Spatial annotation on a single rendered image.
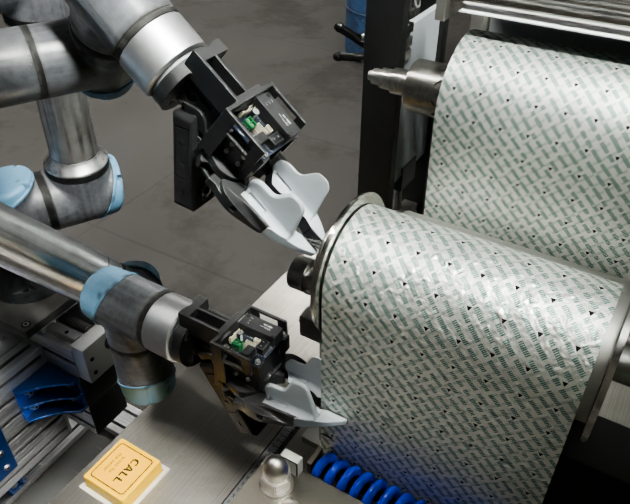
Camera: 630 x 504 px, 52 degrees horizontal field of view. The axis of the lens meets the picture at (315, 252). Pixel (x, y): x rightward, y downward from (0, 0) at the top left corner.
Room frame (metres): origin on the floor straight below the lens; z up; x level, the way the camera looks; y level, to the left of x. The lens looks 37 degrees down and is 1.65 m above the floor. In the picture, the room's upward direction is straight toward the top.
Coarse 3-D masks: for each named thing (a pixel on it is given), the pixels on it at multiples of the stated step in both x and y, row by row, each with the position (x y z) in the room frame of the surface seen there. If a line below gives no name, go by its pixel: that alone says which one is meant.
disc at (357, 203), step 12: (372, 192) 0.54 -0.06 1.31; (348, 204) 0.51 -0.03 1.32; (360, 204) 0.52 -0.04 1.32; (348, 216) 0.50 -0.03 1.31; (336, 228) 0.48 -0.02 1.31; (336, 240) 0.48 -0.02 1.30; (324, 252) 0.46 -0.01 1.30; (324, 264) 0.46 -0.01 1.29; (324, 276) 0.46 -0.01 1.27; (312, 288) 0.45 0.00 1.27; (312, 300) 0.45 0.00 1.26; (312, 312) 0.45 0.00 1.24
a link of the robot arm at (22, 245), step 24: (0, 216) 0.67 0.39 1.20; (24, 216) 0.70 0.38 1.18; (0, 240) 0.65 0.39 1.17; (24, 240) 0.67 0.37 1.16; (48, 240) 0.68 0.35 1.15; (72, 240) 0.71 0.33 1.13; (0, 264) 0.65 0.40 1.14; (24, 264) 0.66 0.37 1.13; (48, 264) 0.67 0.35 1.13; (72, 264) 0.68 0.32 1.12; (96, 264) 0.70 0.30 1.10; (120, 264) 0.73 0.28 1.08; (144, 264) 0.77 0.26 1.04; (48, 288) 0.67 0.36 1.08; (72, 288) 0.67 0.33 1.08
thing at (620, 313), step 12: (624, 300) 0.39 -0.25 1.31; (624, 312) 0.38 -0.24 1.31; (612, 324) 0.37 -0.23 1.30; (612, 336) 0.36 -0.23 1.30; (600, 348) 0.35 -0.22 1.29; (612, 348) 0.35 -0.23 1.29; (600, 360) 0.35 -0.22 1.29; (600, 372) 0.34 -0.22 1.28; (588, 384) 0.34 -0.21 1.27; (600, 384) 0.34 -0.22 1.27; (588, 396) 0.34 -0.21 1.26; (588, 408) 0.33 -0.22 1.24
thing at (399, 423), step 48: (336, 384) 0.45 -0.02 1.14; (384, 384) 0.42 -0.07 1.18; (432, 384) 0.39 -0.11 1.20; (336, 432) 0.45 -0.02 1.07; (384, 432) 0.42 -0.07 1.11; (432, 432) 0.39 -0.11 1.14; (480, 432) 0.37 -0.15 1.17; (528, 432) 0.35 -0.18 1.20; (432, 480) 0.39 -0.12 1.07; (480, 480) 0.36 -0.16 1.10; (528, 480) 0.34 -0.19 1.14
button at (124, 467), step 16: (112, 448) 0.53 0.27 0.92; (128, 448) 0.53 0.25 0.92; (96, 464) 0.50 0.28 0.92; (112, 464) 0.50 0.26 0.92; (128, 464) 0.50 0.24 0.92; (144, 464) 0.50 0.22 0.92; (160, 464) 0.51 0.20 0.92; (96, 480) 0.48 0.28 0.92; (112, 480) 0.48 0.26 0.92; (128, 480) 0.48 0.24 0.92; (144, 480) 0.48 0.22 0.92; (112, 496) 0.46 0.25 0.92; (128, 496) 0.46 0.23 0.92
